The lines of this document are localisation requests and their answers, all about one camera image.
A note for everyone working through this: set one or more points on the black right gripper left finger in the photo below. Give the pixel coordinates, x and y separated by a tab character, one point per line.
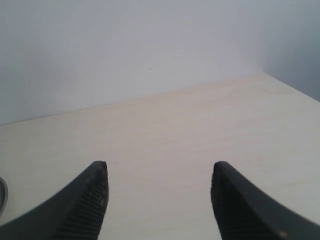
74	213

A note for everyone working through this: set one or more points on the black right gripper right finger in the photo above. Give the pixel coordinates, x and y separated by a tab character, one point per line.
244	212

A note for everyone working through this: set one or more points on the round steel plate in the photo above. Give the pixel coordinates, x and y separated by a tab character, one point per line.
4	193

